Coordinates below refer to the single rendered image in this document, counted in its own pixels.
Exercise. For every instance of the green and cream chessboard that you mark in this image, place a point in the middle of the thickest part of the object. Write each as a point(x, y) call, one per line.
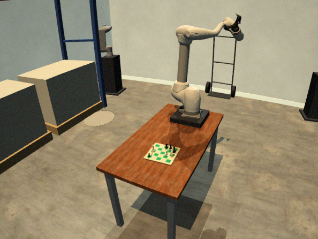
point(159, 155)

